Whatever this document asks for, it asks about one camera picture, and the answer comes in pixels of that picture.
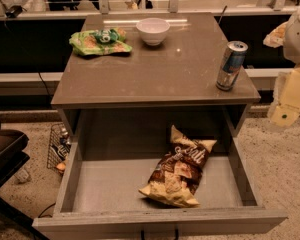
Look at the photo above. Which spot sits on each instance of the open grey top drawer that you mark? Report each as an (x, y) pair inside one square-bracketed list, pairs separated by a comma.
[(149, 173)]

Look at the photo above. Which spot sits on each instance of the black power adapter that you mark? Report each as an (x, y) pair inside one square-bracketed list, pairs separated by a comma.
[(14, 11)]

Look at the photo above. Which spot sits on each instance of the brown chip bag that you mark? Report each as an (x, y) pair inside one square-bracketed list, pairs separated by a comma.
[(178, 174)]

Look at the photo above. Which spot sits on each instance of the grey cabinet counter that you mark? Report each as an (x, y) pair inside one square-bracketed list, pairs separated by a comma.
[(182, 71)]

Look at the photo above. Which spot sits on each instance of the wire basket with items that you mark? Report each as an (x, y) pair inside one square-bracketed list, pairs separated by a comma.
[(58, 148)]

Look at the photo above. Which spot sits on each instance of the green snack bag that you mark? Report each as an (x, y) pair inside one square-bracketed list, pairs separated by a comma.
[(99, 42)]

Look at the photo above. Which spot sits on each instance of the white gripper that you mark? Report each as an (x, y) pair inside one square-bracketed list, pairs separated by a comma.
[(298, 39)]

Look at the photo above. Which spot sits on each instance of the silver blue drink can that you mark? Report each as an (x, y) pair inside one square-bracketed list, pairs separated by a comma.
[(231, 64)]

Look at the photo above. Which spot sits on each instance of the black chair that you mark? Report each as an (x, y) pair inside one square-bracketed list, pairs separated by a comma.
[(12, 158)]

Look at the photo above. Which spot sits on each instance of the white bowl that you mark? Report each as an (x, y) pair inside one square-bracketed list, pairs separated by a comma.
[(153, 31)]

